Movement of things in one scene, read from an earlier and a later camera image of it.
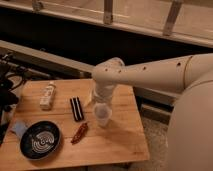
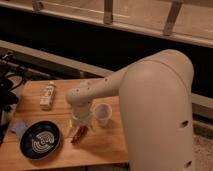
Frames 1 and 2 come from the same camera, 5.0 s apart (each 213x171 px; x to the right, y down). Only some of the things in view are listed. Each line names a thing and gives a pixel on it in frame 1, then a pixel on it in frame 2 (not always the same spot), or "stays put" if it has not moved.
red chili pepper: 80,132 stays put
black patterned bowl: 39,140 stays put
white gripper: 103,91 -> 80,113
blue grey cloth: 19,128 stays put
